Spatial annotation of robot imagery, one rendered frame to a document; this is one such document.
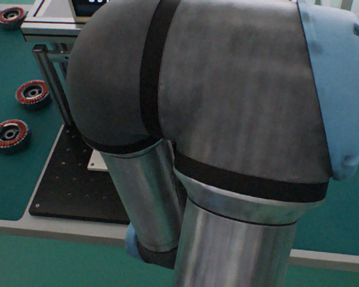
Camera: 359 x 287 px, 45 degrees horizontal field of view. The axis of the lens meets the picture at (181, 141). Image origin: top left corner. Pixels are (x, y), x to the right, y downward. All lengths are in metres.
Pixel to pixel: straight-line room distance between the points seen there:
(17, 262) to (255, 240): 1.82
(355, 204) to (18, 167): 0.93
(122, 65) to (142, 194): 0.21
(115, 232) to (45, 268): 0.92
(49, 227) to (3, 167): 0.27
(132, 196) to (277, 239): 0.21
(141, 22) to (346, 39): 0.13
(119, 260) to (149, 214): 1.42
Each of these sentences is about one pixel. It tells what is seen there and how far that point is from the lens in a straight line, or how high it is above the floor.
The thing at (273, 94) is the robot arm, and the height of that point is 1.54.
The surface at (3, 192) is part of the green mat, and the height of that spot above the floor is 0.75.
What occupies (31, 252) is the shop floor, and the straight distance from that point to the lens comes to 2.07.
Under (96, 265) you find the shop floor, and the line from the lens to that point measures 1.95.
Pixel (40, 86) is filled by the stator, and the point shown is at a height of 0.78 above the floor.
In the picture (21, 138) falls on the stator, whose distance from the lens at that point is 1.36.
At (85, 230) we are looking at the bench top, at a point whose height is 0.75.
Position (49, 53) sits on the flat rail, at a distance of 1.18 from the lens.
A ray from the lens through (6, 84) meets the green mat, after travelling 1.62.
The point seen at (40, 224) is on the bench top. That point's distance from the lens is 1.20.
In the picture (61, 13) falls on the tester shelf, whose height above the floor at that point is 1.11.
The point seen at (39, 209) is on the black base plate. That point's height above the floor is 0.77.
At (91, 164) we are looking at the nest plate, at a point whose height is 0.78.
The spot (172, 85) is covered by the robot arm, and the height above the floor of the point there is 1.53.
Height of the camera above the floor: 1.73
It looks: 50 degrees down
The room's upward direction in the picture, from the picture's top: 6 degrees counter-clockwise
